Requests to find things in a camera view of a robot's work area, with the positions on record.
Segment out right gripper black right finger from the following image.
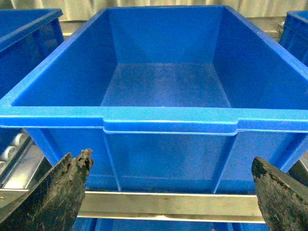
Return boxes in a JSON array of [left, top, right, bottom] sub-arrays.
[[251, 156, 308, 231]]

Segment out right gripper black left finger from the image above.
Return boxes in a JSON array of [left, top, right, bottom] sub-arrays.
[[0, 149, 94, 231]]

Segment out blue lower shelf bin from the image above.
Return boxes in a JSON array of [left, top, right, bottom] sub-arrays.
[[72, 218, 268, 231]]

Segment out white roller conveyor strip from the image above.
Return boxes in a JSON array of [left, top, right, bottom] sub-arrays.
[[0, 129, 30, 175]]

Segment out blue middle plastic bin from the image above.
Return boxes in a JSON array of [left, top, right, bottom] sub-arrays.
[[0, 6, 308, 194]]

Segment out blue target plastic bin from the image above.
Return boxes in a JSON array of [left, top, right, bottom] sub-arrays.
[[279, 11, 308, 66]]

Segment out blue source plastic bin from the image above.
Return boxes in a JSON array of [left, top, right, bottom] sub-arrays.
[[0, 8, 64, 154]]

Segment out metal front rack rail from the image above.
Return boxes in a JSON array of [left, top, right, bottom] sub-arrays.
[[78, 191, 264, 223]]

